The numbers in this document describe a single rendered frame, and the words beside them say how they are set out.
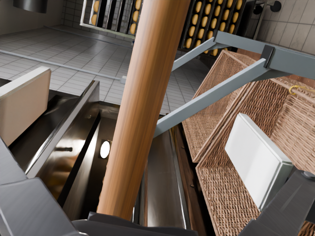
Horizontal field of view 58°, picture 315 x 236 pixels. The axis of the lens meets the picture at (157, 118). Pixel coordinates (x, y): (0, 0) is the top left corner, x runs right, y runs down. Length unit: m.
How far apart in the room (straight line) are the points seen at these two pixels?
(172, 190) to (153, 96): 0.91
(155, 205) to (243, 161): 0.86
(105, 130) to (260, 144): 1.71
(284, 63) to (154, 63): 0.46
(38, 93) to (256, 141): 0.13
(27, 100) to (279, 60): 0.52
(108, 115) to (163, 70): 1.62
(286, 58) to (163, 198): 0.66
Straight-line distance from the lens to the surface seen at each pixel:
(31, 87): 0.17
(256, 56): 1.66
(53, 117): 1.52
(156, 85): 0.20
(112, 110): 1.79
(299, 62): 0.64
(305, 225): 0.72
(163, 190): 1.10
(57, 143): 0.97
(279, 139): 1.23
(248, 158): 0.18
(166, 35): 0.19
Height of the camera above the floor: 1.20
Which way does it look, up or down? 7 degrees down
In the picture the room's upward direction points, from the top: 77 degrees counter-clockwise
